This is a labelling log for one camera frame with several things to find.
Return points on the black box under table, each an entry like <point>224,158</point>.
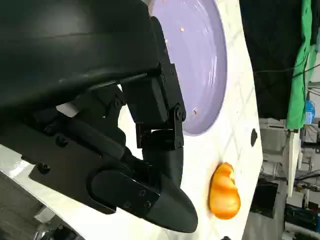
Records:
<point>265,200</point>

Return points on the black table grommet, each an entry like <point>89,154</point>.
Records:
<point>254,137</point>

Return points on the black curtain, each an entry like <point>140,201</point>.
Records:
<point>270,50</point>

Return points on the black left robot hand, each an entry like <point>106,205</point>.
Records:
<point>75,62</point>

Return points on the white post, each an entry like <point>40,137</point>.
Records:
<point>293,162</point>

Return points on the blue item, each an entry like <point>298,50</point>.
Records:
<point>309,111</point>

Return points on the lilac plate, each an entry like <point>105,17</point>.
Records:
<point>200,62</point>

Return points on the green cloth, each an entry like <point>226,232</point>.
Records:
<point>297,87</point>

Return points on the orange striped toy bread roll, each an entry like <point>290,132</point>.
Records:
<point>223,195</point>

